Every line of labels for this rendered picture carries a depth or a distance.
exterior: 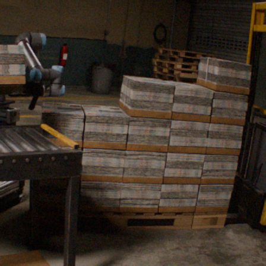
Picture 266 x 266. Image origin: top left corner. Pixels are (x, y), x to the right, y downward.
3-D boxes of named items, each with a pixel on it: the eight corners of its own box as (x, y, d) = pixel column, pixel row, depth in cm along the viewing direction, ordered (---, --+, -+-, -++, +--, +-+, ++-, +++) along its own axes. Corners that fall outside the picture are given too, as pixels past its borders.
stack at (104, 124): (37, 205, 309) (42, 101, 291) (176, 209, 337) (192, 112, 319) (37, 226, 273) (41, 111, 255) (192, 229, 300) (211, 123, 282)
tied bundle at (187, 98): (155, 109, 312) (159, 79, 307) (191, 113, 319) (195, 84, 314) (170, 120, 276) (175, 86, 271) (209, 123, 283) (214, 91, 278)
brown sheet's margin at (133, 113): (118, 105, 304) (119, 100, 304) (155, 108, 312) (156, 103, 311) (129, 116, 269) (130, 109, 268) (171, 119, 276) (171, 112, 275)
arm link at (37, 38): (0, 77, 290) (27, 28, 255) (16, 77, 300) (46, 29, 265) (3, 89, 286) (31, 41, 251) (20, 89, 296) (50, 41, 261)
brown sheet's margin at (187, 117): (156, 108, 312) (157, 103, 311) (191, 111, 318) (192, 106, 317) (171, 119, 276) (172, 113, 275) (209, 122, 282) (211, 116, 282)
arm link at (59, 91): (61, 82, 251) (60, 95, 252) (46, 82, 244) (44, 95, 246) (66, 84, 244) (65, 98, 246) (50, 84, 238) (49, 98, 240)
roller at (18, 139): (12, 133, 218) (10, 126, 216) (43, 159, 181) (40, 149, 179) (5, 137, 215) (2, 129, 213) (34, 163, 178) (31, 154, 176)
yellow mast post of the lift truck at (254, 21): (225, 191, 365) (252, 3, 327) (233, 191, 367) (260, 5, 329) (229, 195, 356) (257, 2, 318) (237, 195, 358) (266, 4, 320)
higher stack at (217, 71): (176, 209, 337) (198, 55, 309) (207, 209, 344) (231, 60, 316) (190, 229, 300) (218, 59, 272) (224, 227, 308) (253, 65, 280)
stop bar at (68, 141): (45, 127, 226) (46, 123, 225) (80, 148, 192) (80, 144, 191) (40, 127, 224) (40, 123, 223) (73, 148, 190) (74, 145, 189)
